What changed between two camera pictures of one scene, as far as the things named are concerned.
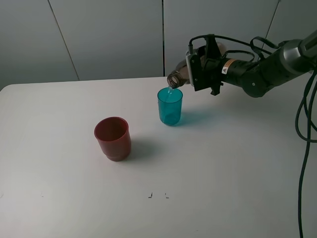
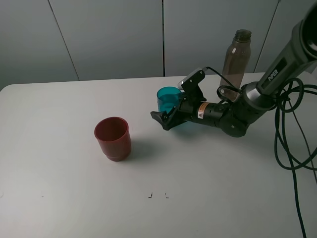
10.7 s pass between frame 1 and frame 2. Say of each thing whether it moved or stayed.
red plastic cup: stayed
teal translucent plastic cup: stayed
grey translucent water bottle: moved
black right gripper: moved
